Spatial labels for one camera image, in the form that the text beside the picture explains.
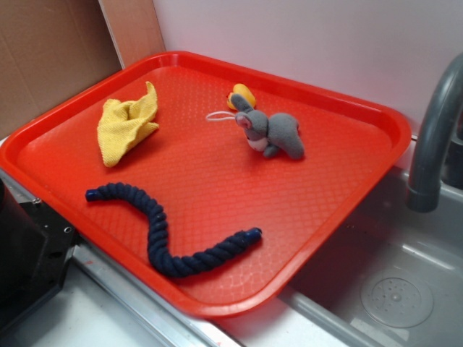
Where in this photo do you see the red plastic tray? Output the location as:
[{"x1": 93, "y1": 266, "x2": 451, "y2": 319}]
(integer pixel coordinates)
[{"x1": 1, "y1": 52, "x2": 411, "y2": 318}]

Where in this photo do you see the grey plastic sink basin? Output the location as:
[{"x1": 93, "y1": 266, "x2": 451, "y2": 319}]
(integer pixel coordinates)
[{"x1": 216, "y1": 166, "x2": 463, "y2": 347}]

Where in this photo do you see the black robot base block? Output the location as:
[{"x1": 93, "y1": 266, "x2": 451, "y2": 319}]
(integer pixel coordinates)
[{"x1": 1, "y1": 183, "x2": 75, "y2": 333}]

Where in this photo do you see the brown cardboard panel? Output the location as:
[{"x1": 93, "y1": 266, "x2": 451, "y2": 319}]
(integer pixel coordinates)
[{"x1": 1, "y1": 1, "x2": 165, "y2": 138}]

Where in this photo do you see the grey plush mouse toy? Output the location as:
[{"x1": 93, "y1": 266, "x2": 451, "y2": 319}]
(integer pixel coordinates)
[{"x1": 205, "y1": 93, "x2": 305, "y2": 160}]

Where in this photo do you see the yellow rubber duck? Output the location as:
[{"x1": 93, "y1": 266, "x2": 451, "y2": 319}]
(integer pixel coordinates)
[{"x1": 226, "y1": 83, "x2": 256, "y2": 111}]

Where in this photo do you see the yellow crumpled cloth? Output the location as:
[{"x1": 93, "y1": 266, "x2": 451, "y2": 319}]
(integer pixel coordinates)
[{"x1": 97, "y1": 82, "x2": 159, "y2": 168}]

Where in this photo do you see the dark blue twisted rope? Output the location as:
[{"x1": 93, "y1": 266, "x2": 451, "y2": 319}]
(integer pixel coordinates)
[{"x1": 85, "y1": 182, "x2": 263, "y2": 278}]

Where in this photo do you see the grey curved faucet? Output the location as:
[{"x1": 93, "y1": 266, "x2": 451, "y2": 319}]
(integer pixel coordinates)
[{"x1": 406, "y1": 54, "x2": 462, "y2": 213}]

